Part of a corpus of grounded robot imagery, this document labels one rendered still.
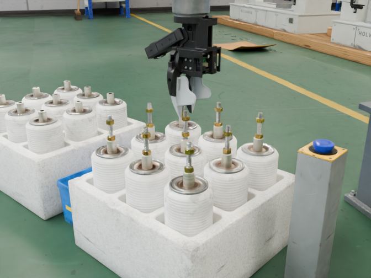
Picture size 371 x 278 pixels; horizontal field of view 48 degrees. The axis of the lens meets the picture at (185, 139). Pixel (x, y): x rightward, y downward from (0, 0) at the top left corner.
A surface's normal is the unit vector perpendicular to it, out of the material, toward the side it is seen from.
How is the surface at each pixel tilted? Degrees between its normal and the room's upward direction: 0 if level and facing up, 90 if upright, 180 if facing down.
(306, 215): 90
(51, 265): 0
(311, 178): 90
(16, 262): 0
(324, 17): 90
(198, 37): 90
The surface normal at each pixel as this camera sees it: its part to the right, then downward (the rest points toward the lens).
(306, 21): 0.31, 0.35
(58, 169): 0.75, 0.25
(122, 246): -0.68, 0.27
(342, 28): -0.95, 0.11
